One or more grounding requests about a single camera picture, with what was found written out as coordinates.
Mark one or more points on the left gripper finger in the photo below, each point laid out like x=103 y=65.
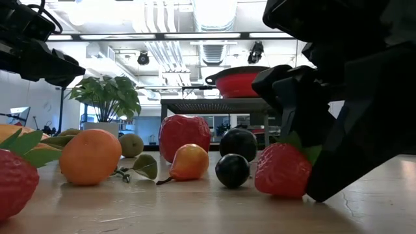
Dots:
x=63 y=82
x=55 y=66

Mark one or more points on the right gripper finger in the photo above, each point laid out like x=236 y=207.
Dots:
x=302 y=104
x=373 y=130

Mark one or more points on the brown-green toy kiwi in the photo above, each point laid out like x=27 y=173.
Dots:
x=131 y=145
x=70 y=132

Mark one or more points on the large dark toy plum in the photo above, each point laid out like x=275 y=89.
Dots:
x=239 y=143

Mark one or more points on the orange toy fruit with leaves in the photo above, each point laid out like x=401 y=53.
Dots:
x=91 y=159

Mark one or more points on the small dark toy plum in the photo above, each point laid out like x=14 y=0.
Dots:
x=232 y=171

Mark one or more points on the large red toy strawberry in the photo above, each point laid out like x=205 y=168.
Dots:
x=16 y=185

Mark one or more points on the big bright red apple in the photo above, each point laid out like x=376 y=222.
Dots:
x=183 y=133

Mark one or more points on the small yellow-orange toy pear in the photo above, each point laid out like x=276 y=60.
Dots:
x=190 y=162

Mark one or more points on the green potted plant white pot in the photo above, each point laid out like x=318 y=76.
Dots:
x=107 y=94

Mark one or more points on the computer monitor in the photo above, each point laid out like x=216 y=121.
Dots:
x=19 y=115

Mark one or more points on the red colander bowl grey rim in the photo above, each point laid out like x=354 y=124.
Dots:
x=237 y=86

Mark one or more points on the grey perforated metal stand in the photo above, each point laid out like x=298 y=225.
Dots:
x=211 y=105

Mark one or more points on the black crossbar with light strips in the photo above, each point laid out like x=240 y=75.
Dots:
x=159 y=36

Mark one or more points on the black aluminium table frame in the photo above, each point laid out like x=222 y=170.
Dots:
x=151 y=148

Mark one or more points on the silver ventilation duct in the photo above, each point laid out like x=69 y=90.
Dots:
x=214 y=13

